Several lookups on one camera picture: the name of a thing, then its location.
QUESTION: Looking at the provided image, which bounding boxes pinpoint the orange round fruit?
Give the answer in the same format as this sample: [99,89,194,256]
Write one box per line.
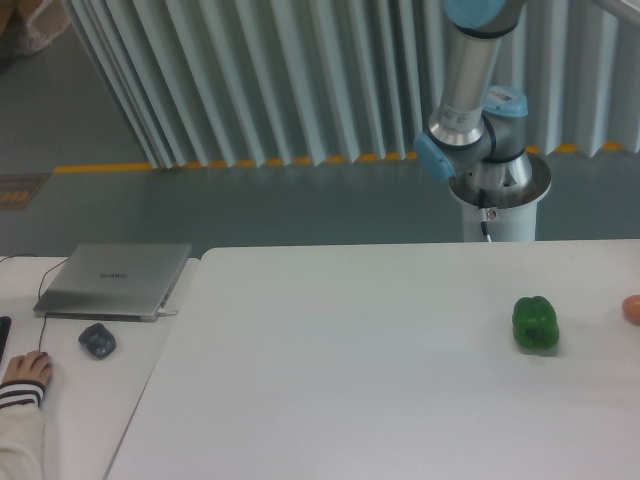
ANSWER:
[621,295,640,325]

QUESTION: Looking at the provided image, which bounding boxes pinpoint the green bell pepper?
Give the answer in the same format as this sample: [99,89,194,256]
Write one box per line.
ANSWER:
[512,296,560,350]

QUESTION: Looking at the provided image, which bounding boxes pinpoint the black keyboard edge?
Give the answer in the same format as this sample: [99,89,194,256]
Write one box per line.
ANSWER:
[0,316,12,361]

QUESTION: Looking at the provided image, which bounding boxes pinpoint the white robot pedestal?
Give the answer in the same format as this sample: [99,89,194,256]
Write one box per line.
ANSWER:
[449,152,551,242]

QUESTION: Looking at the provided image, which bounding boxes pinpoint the closed silver laptop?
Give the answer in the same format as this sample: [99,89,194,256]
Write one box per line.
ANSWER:
[33,243,191,322]

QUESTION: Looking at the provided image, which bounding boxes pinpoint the black mouse cable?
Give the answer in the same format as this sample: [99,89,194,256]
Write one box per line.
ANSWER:
[0,253,74,354]

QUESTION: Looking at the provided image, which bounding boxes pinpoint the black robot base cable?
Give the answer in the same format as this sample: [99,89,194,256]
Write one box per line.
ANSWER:
[476,187,494,243]

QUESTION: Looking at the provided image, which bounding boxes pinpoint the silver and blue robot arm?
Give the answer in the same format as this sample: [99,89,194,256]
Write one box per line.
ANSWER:
[414,1,639,180]

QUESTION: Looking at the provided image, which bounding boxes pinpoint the person's hand on mouse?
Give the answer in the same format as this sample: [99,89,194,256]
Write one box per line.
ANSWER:
[2,351,53,388]

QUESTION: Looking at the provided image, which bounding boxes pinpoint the white pleated folding partition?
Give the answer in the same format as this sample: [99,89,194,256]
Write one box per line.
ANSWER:
[65,1,639,169]

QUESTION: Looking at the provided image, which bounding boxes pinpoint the cream striped sleeve forearm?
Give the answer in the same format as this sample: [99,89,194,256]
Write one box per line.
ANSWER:
[1,380,45,479]

